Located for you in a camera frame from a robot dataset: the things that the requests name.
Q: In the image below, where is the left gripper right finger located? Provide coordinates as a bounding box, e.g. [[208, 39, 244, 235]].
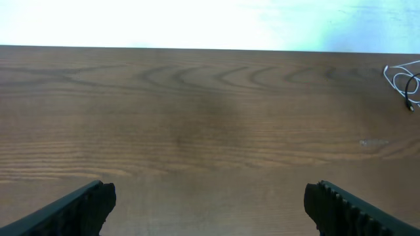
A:
[[304, 180, 419, 236]]

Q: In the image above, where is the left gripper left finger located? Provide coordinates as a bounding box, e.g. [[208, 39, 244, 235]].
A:
[[1, 180, 116, 236]]

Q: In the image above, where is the black USB cable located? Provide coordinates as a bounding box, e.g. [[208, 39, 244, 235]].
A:
[[404, 72, 420, 112]]

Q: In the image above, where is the white USB cable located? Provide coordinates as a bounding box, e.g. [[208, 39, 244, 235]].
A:
[[383, 60, 420, 108]]

